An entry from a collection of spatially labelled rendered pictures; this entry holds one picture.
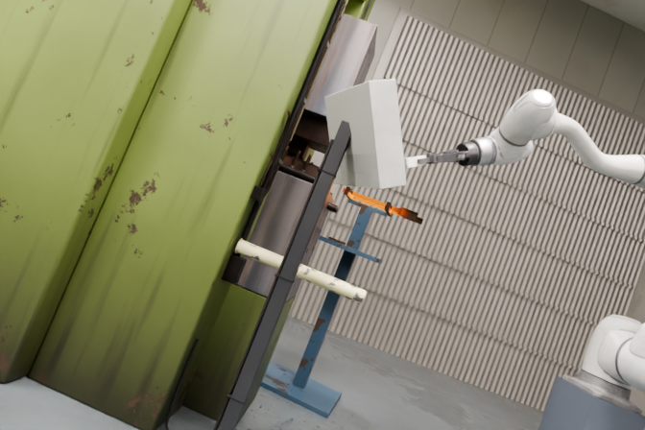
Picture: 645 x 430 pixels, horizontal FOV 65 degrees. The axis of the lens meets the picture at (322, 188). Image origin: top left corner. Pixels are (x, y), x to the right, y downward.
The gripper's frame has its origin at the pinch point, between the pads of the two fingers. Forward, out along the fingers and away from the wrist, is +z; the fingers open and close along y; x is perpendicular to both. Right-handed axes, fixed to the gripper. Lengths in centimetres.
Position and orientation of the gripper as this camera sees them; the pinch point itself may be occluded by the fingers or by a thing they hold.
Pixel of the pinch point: (416, 161)
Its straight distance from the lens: 156.5
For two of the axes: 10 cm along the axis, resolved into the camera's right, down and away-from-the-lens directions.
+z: -9.4, 1.5, -3.2
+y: -3.3, -0.4, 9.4
